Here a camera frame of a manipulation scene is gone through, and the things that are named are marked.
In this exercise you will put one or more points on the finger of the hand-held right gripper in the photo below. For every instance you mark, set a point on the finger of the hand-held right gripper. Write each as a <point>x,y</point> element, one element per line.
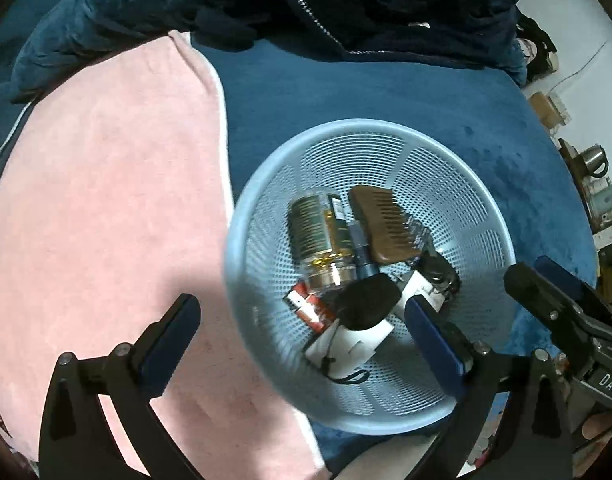
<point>556,270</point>
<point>531,285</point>

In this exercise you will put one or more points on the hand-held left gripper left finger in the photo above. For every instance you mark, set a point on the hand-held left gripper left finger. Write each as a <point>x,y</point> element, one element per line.
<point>168,345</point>

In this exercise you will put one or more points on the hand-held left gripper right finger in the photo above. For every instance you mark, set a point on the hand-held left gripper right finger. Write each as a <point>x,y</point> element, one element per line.
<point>436,345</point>

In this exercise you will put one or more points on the white cube charger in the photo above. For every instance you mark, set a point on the white cube charger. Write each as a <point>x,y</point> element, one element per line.
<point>418,284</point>

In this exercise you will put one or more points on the long white plug adapter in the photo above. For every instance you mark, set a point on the long white plug adapter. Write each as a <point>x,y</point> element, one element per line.
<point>356,345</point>

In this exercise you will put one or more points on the black key fob bunch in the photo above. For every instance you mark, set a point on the black key fob bunch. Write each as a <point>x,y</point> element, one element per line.
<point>366,302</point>

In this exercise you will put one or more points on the brown wooden comb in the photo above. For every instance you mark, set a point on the brown wooden comb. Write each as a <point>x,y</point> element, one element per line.
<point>381,230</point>

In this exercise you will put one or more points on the small red box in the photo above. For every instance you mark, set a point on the small red box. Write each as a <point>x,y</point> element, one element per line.
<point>311,310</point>

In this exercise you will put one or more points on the clear amber perfume bottle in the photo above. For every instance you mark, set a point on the clear amber perfume bottle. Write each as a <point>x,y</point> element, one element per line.
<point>313,230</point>

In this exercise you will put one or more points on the light blue plastic basket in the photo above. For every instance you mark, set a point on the light blue plastic basket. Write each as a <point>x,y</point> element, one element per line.
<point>386,160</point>

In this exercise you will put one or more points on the person's right hand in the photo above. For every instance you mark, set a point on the person's right hand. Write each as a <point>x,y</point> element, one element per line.
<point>598,424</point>

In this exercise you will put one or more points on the steel mug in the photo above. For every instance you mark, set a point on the steel mug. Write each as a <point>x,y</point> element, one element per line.
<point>592,160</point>

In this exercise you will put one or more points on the pale grey cloth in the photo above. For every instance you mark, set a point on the pale grey cloth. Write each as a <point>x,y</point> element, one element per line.
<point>386,460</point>

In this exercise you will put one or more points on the brown wooden box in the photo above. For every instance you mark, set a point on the brown wooden box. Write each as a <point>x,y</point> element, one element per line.
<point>546,110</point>

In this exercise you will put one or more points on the pink fleece blanket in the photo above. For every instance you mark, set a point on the pink fleece blanket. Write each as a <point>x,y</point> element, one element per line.
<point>111,185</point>

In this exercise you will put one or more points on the black cloth bundle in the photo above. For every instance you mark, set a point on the black cloth bundle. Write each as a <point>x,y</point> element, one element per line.
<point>533,40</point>

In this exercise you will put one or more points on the blue fleece bedsheet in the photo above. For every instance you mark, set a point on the blue fleece bedsheet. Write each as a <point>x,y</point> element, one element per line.
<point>361,90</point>

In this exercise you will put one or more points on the navy zipper jacket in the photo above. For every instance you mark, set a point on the navy zipper jacket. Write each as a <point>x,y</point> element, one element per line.
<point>426,10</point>

